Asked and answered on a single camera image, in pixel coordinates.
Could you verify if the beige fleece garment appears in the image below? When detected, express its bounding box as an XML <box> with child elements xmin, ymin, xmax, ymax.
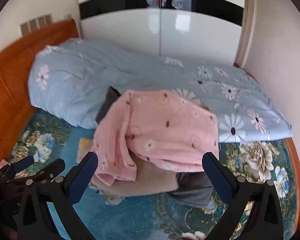
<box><xmin>91</xmin><ymin>153</ymin><xmax>178</xmax><ymax>197</ymax></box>

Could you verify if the pink floral fleece garment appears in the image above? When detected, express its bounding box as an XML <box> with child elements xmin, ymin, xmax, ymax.
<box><xmin>91</xmin><ymin>90</ymin><xmax>219</xmax><ymax>186</ymax></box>

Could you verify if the white black glossy wardrobe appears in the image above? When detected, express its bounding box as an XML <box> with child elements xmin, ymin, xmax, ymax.
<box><xmin>78</xmin><ymin>0</ymin><xmax>244</xmax><ymax>66</ymax></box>

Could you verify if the grey garment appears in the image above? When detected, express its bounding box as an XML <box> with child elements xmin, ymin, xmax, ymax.
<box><xmin>170</xmin><ymin>172</ymin><xmax>213</xmax><ymax>208</ymax></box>

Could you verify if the light blue daisy duvet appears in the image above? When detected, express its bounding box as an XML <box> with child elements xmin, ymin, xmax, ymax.
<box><xmin>27</xmin><ymin>38</ymin><xmax>293</xmax><ymax>142</ymax></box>

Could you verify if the teal floral bed blanket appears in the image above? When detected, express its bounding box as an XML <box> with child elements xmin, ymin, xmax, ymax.
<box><xmin>8</xmin><ymin>110</ymin><xmax>298</xmax><ymax>239</ymax></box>

